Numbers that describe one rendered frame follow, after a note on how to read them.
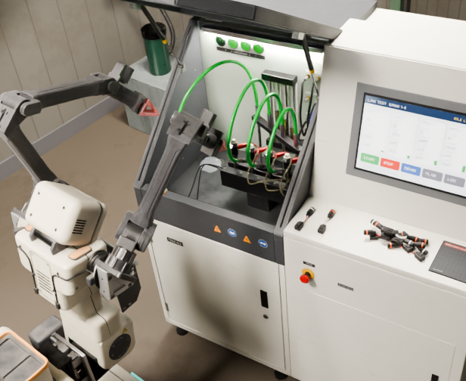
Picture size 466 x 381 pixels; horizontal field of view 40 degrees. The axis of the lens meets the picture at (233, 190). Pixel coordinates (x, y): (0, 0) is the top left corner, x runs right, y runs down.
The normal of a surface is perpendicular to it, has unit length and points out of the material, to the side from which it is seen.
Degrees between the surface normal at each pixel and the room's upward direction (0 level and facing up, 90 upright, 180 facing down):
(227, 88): 90
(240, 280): 90
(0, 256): 0
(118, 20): 90
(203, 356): 0
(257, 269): 90
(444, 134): 76
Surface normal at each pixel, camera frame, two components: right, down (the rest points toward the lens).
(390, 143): -0.52, 0.38
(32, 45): 0.77, 0.35
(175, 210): -0.51, 0.58
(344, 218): -0.09, -0.77
